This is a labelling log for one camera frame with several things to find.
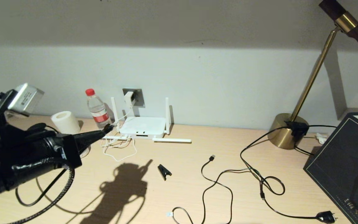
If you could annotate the brass desk lamp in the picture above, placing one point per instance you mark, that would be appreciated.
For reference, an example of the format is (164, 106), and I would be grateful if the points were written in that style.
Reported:
(278, 133)

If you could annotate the small black clip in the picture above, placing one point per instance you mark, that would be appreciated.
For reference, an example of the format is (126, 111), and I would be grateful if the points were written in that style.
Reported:
(163, 170)

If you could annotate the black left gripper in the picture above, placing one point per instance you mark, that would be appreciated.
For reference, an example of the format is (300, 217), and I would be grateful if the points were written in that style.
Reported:
(71, 151)

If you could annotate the black lamp switch box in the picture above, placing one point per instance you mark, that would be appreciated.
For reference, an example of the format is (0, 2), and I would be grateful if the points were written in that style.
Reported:
(298, 128)

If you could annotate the white cup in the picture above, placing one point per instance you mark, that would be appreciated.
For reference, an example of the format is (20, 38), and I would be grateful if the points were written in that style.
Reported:
(64, 123)

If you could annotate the grey wall socket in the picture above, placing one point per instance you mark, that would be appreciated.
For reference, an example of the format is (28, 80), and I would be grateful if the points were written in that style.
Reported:
(139, 96)

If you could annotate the plastic bottle with red cap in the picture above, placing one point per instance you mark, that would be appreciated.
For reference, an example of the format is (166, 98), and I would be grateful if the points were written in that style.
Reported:
(97, 109)

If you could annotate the small clear glass cup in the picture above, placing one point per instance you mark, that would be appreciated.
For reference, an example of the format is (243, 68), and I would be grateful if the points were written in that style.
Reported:
(86, 152)

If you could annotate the dark gift bag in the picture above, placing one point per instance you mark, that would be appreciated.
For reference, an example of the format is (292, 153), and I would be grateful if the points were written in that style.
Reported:
(337, 155)

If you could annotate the white router with antennas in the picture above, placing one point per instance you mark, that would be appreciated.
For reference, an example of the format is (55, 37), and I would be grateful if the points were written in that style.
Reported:
(144, 126)

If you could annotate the white power adapter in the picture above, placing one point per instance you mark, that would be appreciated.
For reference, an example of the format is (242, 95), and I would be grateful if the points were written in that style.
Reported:
(129, 99)

